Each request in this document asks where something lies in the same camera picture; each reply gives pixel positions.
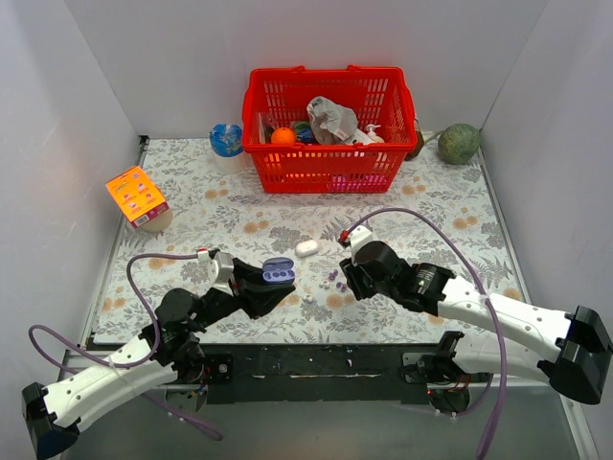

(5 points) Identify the green melon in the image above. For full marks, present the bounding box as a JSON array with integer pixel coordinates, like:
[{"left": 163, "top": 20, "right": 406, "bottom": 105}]
[{"left": 438, "top": 124, "right": 481, "bottom": 165}]

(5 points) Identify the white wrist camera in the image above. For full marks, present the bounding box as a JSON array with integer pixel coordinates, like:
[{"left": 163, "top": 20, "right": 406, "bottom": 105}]
[
  {"left": 338, "top": 225, "right": 374, "bottom": 265},
  {"left": 196, "top": 248, "right": 234, "bottom": 295}
]

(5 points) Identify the orange fruit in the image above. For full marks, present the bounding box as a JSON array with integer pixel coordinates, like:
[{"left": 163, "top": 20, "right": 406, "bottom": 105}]
[{"left": 271, "top": 126, "right": 297, "bottom": 147}]

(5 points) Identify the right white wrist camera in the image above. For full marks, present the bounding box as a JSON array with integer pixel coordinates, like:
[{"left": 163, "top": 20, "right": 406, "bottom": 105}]
[{"left": 338, "top": 225, "right": 374, "bottom": 265}]

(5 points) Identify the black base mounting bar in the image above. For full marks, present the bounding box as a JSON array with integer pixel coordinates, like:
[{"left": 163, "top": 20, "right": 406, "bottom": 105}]
[{"left": 164, "top": 330, "right": 471, "bottom": 414}]

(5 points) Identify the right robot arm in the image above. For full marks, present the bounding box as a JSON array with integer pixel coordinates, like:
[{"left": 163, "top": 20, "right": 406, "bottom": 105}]
[{"left": 340, "top": 236, "right": 612, "bottom": 404}]

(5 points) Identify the white pump bottle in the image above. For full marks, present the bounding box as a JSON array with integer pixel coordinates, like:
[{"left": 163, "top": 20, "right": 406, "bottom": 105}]
[{"left": 352, "top": 124, "right": 384, "bottom": 145}]

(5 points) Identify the white earbud charging case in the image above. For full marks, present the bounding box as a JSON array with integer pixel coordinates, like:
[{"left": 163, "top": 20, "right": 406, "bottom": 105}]
[{"left": 295, "top": 240, "right": 320, "bottom": 259}]

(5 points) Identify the orange snack box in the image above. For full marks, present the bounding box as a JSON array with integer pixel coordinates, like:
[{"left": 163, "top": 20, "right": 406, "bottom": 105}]
[{"left": 105, "top": 166, "right": 170, "bottom": 228}]

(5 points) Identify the green blue item in basket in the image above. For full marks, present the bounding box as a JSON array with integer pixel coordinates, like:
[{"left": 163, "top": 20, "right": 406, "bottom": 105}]
[{"left": 292, "top": 121, "right": 317, "bottom": 145}]

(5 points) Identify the blue lidded white cup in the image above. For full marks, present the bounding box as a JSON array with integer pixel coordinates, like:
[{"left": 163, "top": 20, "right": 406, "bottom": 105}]
[{"left": 209, "top": 124, "right": 247, "bottom": 174}]

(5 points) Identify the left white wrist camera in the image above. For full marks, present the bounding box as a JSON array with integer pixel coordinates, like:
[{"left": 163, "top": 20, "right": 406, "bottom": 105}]
[{"left": 196, "top": 248, "right": 234, "bottom": 295}]

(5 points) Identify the beige round container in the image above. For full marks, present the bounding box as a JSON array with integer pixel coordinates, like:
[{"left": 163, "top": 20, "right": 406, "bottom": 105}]
[{"left": 138, "top": 209, "right": 173, "bottom": 233}]

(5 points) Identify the red plastic shopping basket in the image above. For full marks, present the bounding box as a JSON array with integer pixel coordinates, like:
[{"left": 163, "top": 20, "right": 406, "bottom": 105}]
[{"left": 242, "top": 65, "right": 418, "bottom": 194}]

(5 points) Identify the purple earbud charging case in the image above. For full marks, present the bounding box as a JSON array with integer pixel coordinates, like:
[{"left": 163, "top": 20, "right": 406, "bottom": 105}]
[{"left": 261, "top": 257, "right": 296, "bottom": 285}]

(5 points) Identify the crumpled grey plastic bag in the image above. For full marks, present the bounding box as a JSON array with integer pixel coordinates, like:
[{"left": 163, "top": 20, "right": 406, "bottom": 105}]
[{"left": 306, "top": 96, "right": 358, "bottom": 145}]

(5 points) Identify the floral patterned table mat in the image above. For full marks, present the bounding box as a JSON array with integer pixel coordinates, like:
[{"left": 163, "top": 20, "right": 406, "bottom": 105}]
[{"left": 92, "top": 139, "right": 525, "bottom": 346}]

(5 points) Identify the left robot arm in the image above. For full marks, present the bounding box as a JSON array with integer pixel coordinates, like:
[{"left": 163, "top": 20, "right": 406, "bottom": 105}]
[{"left": 22, "top": 249, "right": 296, "bottom": 459}]

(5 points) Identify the brown object behind basket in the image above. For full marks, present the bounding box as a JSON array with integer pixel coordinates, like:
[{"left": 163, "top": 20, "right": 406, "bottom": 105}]
[{"left": 403, "top": 119, "right": 426, "bottom": 162}]

